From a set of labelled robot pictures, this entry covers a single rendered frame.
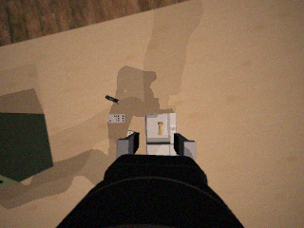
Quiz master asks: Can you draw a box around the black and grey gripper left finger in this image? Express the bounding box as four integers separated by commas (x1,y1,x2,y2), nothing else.
116,132,140,160

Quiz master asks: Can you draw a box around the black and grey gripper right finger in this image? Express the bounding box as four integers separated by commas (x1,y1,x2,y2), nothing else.
174,133,196,161

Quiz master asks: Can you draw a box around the grey rack of three labelled bins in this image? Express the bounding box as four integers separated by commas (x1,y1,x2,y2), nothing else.
144,113,177,156

